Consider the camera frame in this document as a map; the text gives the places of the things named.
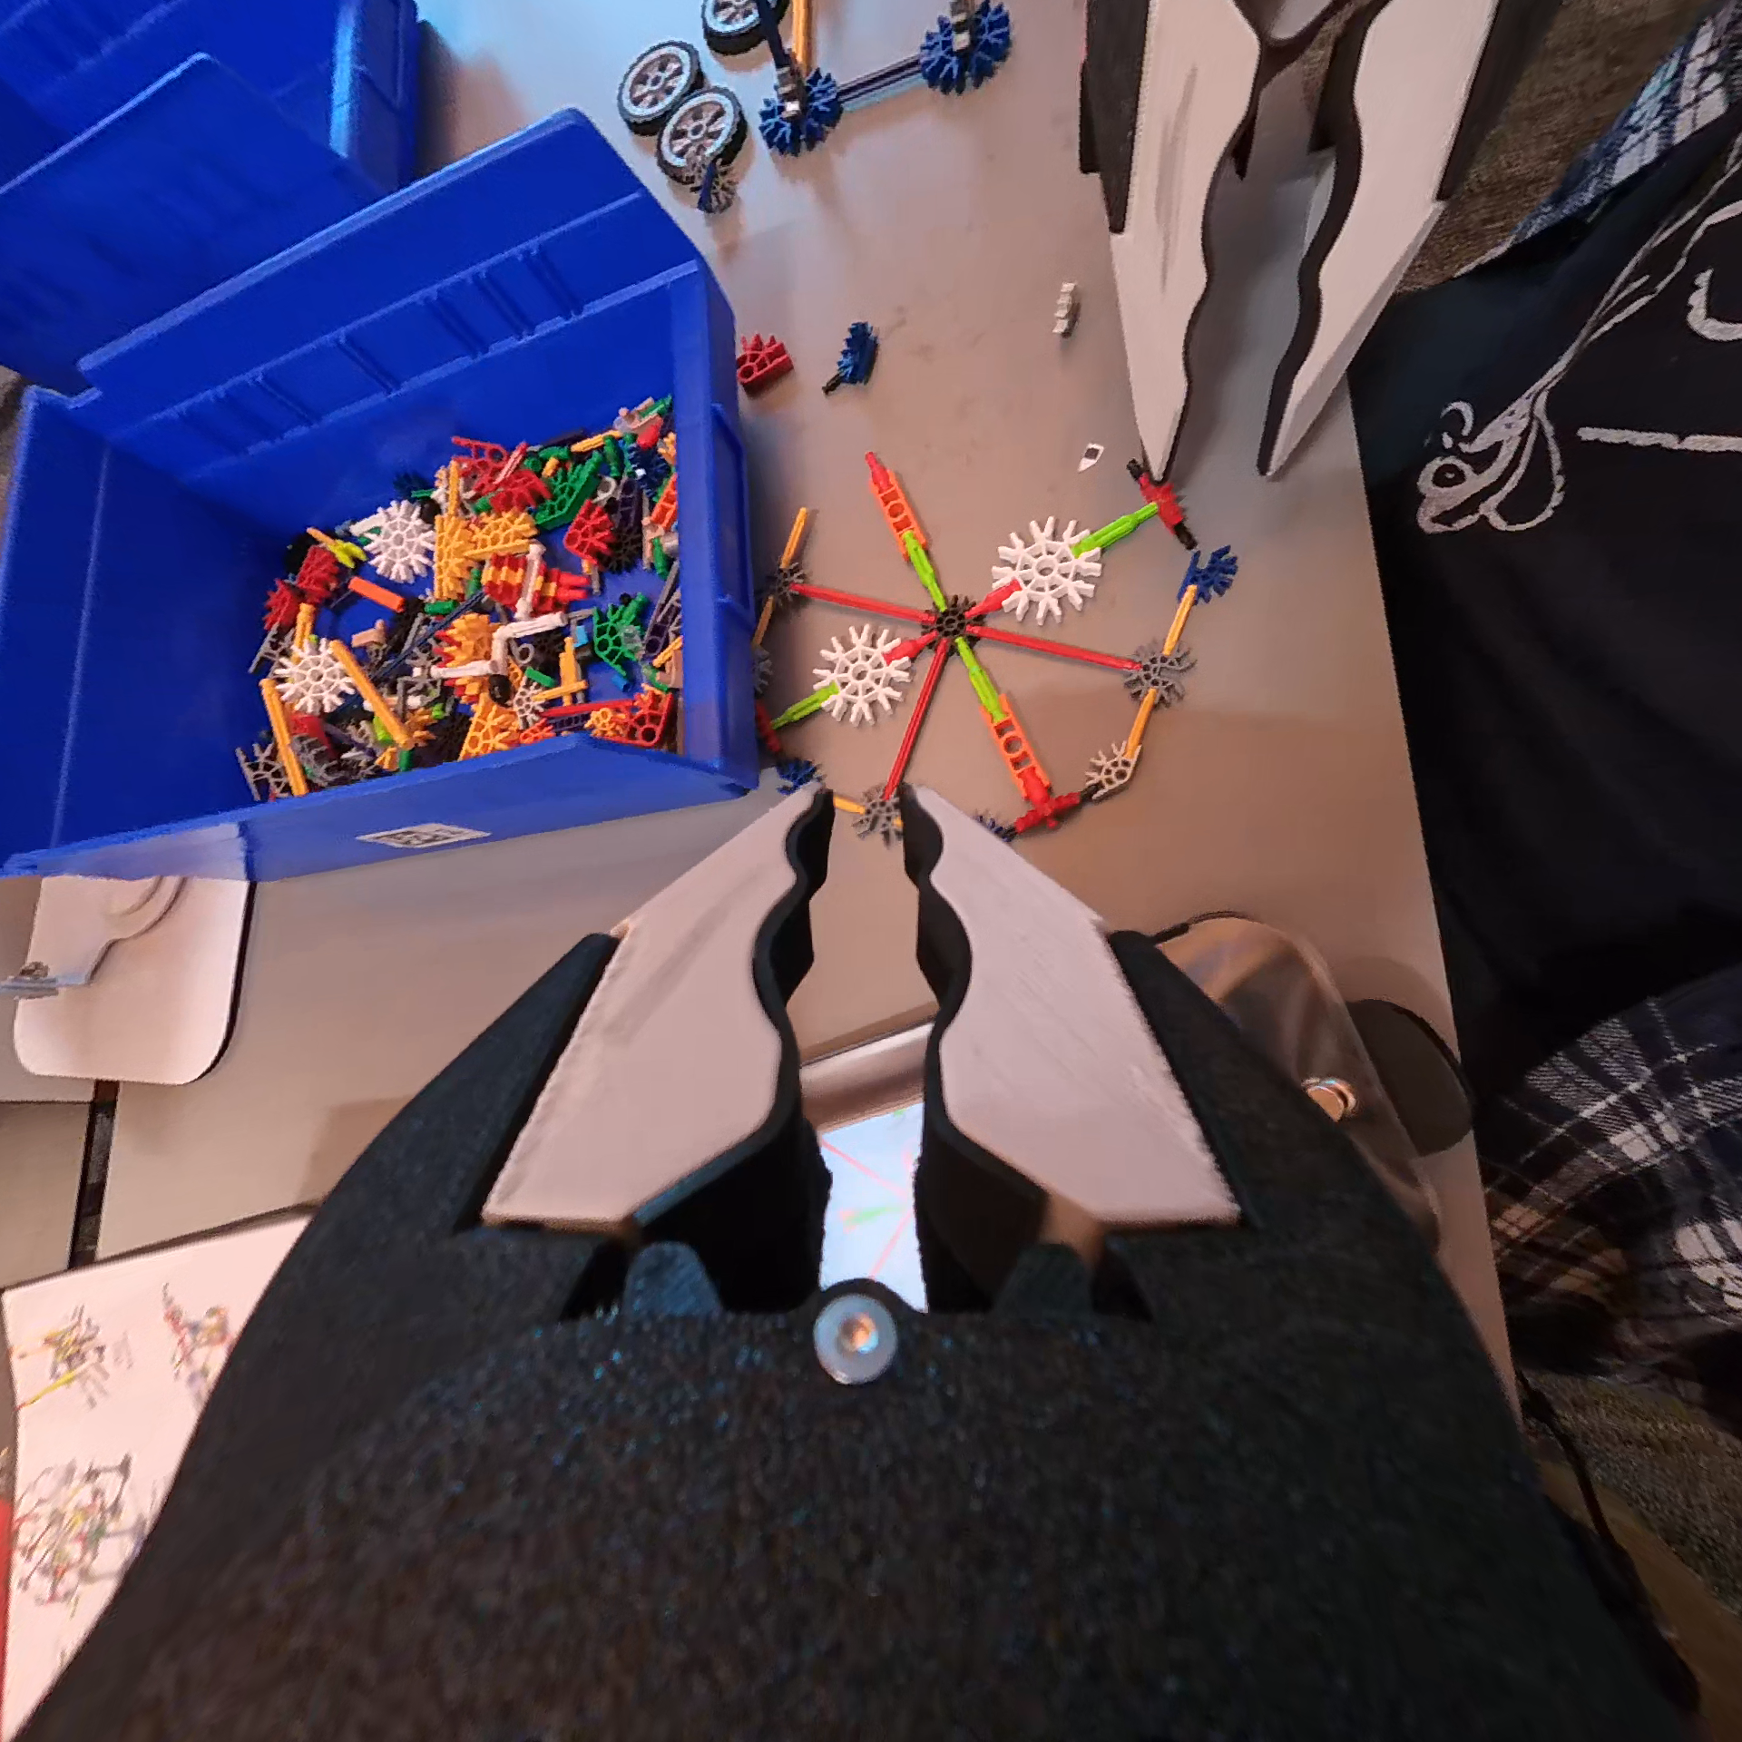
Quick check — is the toy wheel pair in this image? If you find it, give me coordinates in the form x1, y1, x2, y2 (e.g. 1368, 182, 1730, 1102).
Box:
618, 41, 750, 214

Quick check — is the instruction booklet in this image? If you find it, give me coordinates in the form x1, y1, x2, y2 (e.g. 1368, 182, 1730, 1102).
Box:
0, 1211, 315, 1695

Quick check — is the blue plastic storage bin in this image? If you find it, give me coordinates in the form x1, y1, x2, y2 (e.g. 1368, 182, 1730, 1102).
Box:
0, 0, 424, 397
0, 109, 761, 884

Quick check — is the person's plaid shirt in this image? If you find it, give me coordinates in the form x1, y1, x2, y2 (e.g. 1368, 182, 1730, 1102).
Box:
1476, 0, 1742, 1609

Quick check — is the black rounded armrest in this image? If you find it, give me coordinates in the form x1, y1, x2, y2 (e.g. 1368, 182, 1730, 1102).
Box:
1347, 997, 1474, 1153

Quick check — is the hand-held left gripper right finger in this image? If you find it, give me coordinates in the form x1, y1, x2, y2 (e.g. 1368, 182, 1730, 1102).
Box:
899, 785, 1243, 1242

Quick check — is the short black rod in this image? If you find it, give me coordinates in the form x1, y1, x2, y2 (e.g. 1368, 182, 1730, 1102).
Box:
1128, 461, 1198, 549

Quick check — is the smartphone in metal holder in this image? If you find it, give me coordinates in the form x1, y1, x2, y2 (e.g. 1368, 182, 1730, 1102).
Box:
796, 915, 1444, 1288

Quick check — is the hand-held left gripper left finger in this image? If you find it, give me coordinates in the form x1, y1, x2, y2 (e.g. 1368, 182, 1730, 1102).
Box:
479, 787, 835, 1234

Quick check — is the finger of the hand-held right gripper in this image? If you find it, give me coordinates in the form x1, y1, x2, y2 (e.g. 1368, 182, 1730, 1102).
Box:
1105, 0, 1276, 481
1256, 0, 1500, 479

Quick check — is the spoked construction toy wheel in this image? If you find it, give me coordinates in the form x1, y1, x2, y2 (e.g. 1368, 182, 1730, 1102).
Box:
753, 453, 1198, 847

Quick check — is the pile of colourful toy pieces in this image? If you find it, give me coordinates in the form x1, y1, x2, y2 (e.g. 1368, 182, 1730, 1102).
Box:
234, 397, 685, 801

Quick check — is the blue construction toy car frame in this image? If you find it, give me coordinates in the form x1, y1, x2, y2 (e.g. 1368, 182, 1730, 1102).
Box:
700, 0, 1016, 155

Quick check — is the white rounded sheet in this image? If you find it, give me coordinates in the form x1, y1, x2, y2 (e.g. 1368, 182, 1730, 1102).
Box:
10, 871, 255, 1088

